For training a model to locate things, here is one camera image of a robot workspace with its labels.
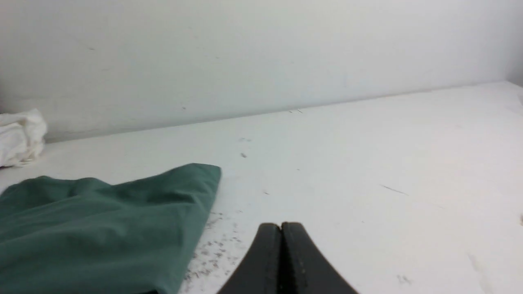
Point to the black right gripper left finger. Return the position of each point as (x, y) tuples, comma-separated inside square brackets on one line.
[(258, 271)]

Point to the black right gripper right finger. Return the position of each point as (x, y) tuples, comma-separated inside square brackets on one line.
[(304, 269)]

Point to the green long-sleeve top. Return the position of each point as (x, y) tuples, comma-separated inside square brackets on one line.
[(85, 236)]

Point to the white crumpled garment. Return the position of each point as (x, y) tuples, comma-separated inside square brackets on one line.
[(21, 137)]

